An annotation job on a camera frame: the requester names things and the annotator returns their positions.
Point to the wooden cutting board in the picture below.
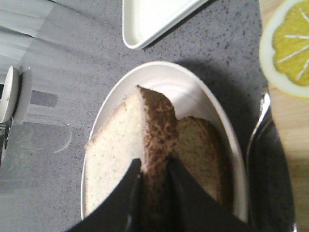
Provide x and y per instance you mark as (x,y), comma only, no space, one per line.
(290,110)

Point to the bottom bread slice on plate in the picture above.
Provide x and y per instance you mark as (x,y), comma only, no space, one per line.
(201,150)

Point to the white rectangular tray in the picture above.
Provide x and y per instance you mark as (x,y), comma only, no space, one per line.
(143,21)

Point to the white round plate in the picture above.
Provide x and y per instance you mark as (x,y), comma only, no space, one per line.
(190,97)

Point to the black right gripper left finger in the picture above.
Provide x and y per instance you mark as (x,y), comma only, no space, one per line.
(120,212)

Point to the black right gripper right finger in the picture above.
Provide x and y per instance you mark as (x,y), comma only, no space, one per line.
(194,210)

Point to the white round stand base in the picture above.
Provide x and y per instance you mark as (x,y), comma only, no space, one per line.
(16,96)

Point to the white bread slice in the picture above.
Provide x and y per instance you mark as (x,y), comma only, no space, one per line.
(143,126)

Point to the lemon slice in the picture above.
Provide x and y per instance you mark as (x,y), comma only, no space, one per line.
(284,48)

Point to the grey curtain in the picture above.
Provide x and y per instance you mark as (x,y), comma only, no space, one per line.
(40,32)

